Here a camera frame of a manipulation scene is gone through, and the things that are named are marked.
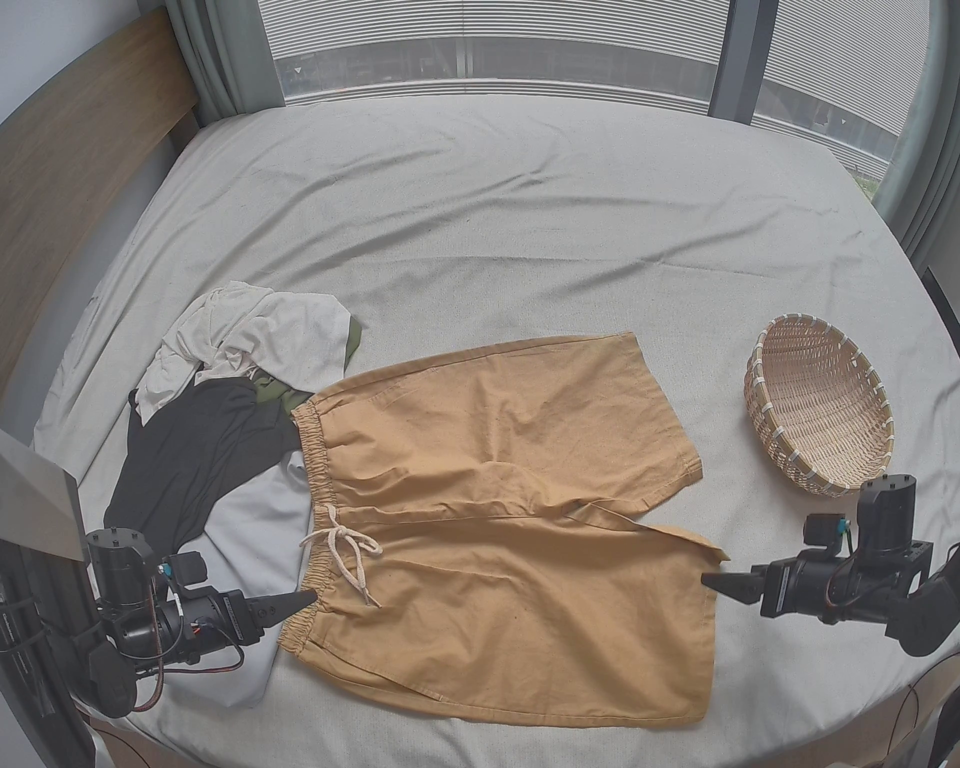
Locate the bed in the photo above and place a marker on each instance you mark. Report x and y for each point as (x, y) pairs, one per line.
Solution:
(525, 225)

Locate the white garment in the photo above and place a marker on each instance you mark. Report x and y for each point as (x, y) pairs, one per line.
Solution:
(247, 330)

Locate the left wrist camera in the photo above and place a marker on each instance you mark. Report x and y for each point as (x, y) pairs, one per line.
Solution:
(186, 568)

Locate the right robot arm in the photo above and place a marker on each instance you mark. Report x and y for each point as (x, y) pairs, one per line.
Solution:
(889, 510)

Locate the window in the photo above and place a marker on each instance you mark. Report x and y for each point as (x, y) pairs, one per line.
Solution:
(525, 45)

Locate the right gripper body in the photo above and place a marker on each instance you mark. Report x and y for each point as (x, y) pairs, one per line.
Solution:
(799, 589)

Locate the pale blue garment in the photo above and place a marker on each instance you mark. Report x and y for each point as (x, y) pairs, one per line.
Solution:
(255, 540)

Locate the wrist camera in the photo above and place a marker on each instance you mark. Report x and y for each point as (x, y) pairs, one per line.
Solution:
(186, 568)
(825, 531)

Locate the grey-green curtain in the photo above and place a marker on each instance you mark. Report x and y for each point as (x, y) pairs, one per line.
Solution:
(225, 52)
(922, 150)

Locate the round woven basket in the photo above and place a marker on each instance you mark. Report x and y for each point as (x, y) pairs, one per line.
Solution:
(817, 405)

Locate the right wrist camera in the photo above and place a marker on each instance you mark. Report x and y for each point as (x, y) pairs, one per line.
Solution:
(825, 531)

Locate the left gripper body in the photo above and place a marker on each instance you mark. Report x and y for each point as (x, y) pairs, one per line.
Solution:
(225, 621)

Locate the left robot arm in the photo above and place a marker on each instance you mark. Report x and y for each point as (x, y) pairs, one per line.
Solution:
(120, 570)

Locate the black garment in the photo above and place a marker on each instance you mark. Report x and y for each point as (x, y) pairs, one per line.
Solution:
(195, 457)

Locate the green garment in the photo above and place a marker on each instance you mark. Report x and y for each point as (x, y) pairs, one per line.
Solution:
(270, 390)

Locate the tan shorts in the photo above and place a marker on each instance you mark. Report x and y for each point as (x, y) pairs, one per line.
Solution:
(510, 525)

